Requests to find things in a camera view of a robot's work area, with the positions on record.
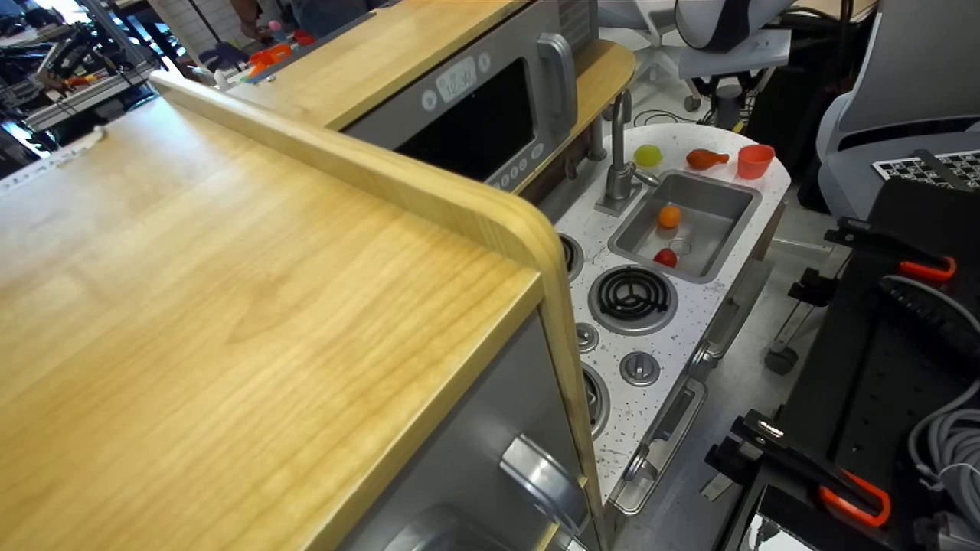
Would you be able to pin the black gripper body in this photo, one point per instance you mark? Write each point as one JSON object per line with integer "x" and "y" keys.
{"x": 734, "y": 86}

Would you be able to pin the orange toy cup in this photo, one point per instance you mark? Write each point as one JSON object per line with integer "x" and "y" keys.
{"x": 754, "y": 162}

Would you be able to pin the orange toy drumstick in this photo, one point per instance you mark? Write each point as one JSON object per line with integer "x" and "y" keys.
{"x": 703, "y": 162}

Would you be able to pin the black cabinet wooden top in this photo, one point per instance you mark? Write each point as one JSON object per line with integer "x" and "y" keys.
{"x": 813, "y": 112}

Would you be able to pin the yellow-green toy ball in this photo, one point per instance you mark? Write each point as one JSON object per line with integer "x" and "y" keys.
{"x": 648, "y": 159}

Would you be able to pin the metal toy sink basin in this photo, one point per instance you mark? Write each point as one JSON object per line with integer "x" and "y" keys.
{"x": 716, "y": 204}

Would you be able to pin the gray toy faucet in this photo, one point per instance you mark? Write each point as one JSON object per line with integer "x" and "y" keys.
{"x": 617, "y": 163}

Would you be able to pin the orange toy ball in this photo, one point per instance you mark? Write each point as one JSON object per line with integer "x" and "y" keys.
{"x": 668, "y": 215}

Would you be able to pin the red toy tomato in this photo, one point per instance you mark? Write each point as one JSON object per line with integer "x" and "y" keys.
{"x": 666, "y": 258}

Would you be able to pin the gray padded chair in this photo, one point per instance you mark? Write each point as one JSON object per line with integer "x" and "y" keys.
{"x": 920, "y": 71}

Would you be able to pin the gray perforated metal plate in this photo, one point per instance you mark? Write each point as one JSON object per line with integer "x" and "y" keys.
{"x": 929, "y": 171}

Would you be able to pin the black coil stove burner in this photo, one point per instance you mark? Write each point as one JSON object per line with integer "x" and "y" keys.
{"x": 571, "y": 258}
{"x": 633, "y": 295}
{"x": 596, "y": 398}

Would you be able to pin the gray toy microwave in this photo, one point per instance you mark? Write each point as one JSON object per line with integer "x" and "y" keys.
{"x": 478, "y": 125}

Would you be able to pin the black stand foot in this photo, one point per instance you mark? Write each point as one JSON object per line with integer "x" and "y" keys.
{"x": 783, "y": 360}

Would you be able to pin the silver stove knob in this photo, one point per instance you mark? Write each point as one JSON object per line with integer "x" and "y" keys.
{"x": 585, "y": 336}
{"x": 640, "y": 369}

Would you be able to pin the black perforated breadboard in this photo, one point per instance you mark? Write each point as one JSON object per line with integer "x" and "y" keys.
{"x": 867, "y": 398}

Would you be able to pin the orange toy pieces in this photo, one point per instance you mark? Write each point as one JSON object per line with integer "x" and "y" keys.
{"x": 272, "y": 54}

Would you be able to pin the wooden white toy kitchen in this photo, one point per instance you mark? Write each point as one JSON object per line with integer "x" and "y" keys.
{"x": 257, "y": 306}

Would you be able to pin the black equipment rack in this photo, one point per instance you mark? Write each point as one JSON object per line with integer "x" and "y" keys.
{"x": 63, "y": 62}

